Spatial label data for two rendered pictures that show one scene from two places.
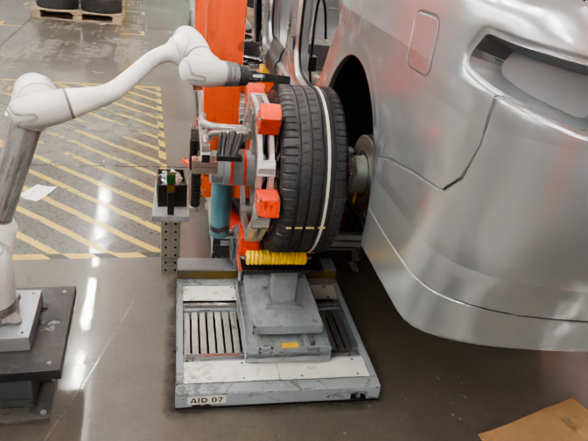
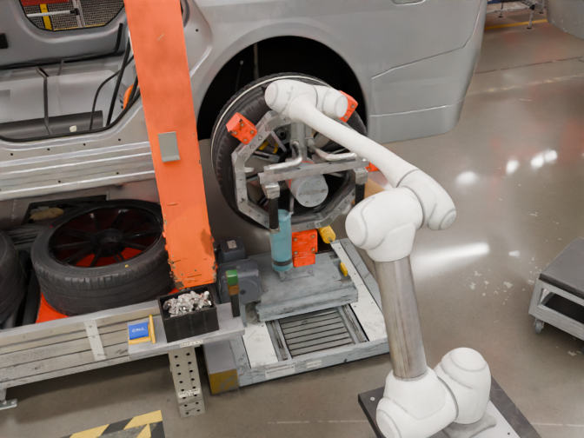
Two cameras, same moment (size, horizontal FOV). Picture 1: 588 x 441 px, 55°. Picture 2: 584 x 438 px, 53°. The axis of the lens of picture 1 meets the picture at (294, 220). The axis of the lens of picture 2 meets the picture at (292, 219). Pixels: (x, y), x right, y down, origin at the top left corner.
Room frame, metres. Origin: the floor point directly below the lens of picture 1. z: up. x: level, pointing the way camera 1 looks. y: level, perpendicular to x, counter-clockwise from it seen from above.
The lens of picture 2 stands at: (2.12, 2.27, 1.98)
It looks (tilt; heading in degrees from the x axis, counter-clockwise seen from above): 33 degrees down; 269
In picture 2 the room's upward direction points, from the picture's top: 2 degrees counter-clockwise
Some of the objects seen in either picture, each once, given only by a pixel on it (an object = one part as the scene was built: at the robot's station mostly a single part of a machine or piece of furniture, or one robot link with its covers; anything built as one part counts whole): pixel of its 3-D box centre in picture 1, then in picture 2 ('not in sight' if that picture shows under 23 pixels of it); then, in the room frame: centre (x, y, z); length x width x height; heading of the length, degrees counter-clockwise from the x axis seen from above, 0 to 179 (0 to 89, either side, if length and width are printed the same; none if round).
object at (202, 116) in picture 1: (225, 114); (282, 148); (2.12, 0.32, 1.03); 0.19 x 0.18 x 0.11; 103
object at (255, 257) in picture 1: (276, 257); (321, 223); (1.96, 0.05, 0.51); 0.29 x 0.06 x 0.06; 103
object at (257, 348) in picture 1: (279, 318); (298, 282); (2.07, 0.01, 0.13); 0.50 x 0.36 x 0.10; 13
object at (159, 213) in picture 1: (171, 199); (185, 328); (2.52, 0.63, 0.44); 0.43 x 0.17 x 0.03; 13
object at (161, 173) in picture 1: (171, 186); (188, 312); (2.50, 0.62, 0.51); 0.20 x 0.14 x 0.13; 17
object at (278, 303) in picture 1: (283, 280); (293, 253); (2.09, 0.01, 0.32); 0.40 x 0.30 x 0.28; 13
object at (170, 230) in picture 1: (171, 234); (185, 371); (2.55, 0.63, 0.21); 0.10 x 0.10 x 0.42; 13
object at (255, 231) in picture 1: (255, 168); (300, 172); (2.05, 0.18, 0.85); 0.54 x 0.07 x 0.54; 13
